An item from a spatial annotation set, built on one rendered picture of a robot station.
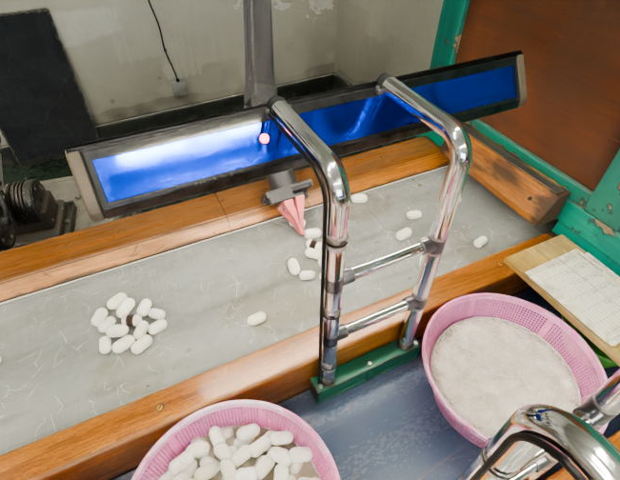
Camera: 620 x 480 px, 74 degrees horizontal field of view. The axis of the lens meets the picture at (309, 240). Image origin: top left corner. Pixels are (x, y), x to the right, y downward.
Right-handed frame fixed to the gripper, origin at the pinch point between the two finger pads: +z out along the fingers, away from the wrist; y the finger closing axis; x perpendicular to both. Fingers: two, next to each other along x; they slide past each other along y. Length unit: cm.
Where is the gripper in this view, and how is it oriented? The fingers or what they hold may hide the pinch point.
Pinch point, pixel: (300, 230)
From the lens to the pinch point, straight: 84.2
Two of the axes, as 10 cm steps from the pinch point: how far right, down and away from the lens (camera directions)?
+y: 9.0, -3.2, 3.0
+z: 3.5, 9.4, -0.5
